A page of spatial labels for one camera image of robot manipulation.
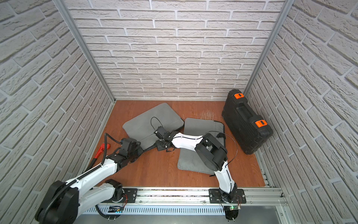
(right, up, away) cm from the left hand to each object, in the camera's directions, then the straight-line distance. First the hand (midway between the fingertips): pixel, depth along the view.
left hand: (144, 146), depth 88 cm
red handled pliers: (-29, -4, +2) cm, 30 cm away
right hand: (+11, 0, +4) cm, 12 cm away
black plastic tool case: (+63, +12, -10) cm, 65 cm away
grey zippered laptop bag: (-4, +11, +10) cm, 15 cm away
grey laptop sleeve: (+29, -8, -4) cm, 30 cm away
